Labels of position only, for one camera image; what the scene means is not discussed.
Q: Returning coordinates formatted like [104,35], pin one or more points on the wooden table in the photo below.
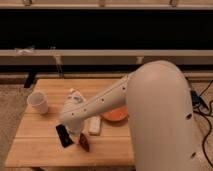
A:
[36,143]

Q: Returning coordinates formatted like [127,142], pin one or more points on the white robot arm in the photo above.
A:
[161,121]

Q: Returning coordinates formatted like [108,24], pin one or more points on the white tube bottle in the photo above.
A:
[76,96]

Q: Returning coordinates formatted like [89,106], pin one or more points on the black rectangular phone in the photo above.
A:
[63,136]

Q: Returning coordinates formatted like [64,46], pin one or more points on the orange plate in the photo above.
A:
[116,115]

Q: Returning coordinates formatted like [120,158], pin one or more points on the white rectangular sponge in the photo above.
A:
[95,126]

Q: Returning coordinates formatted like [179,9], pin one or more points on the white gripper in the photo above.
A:
[75,127]

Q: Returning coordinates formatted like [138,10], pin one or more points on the dark red pepper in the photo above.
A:
[84,142]

